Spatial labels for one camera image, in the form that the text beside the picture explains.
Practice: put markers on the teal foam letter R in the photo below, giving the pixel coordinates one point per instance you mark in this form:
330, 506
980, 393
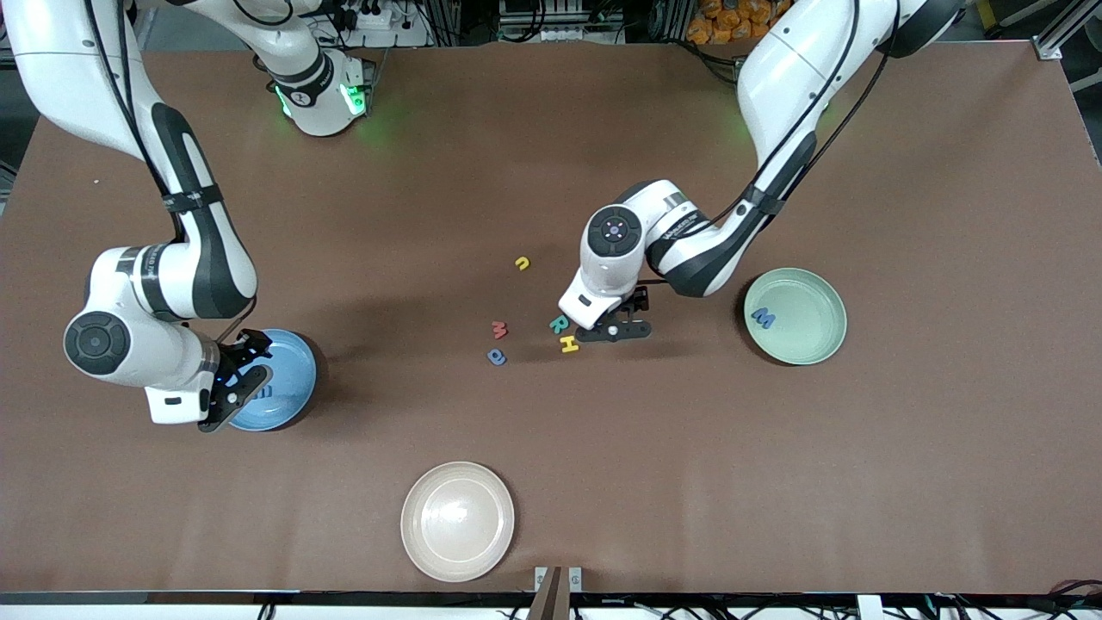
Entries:
558, 325

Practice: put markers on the red foam letter w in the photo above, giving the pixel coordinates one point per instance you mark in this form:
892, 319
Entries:
499, 330

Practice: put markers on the blue foam letter a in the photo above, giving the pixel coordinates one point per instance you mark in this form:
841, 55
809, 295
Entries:
492, 360

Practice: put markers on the blue foam capital M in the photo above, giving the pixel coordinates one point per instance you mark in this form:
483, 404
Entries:
764, 319

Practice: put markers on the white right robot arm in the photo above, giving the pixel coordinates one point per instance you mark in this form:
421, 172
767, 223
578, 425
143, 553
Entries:
52, 52

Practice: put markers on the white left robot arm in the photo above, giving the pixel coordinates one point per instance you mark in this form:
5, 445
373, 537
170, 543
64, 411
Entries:
801, 69

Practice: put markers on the blue round plate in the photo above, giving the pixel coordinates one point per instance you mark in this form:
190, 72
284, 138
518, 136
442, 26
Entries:
293, 379

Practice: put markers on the green round plate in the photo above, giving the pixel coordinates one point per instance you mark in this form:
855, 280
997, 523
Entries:
814, 340

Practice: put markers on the beige round plate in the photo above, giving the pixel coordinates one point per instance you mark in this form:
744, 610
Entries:
457, 521

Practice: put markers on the black equipment rack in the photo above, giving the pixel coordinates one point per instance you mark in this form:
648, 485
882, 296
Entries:
560, 21

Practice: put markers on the orange snack bag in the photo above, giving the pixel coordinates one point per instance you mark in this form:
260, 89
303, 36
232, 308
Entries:
715, 26

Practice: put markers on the white power strip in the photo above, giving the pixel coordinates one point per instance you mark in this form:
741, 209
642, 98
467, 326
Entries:
370, 15

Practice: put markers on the metal table edge bracket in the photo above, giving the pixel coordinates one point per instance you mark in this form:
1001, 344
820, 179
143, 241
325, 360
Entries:
575, 579

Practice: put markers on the aluminium frame profile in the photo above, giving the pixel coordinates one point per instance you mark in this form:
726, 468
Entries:
1049, 47

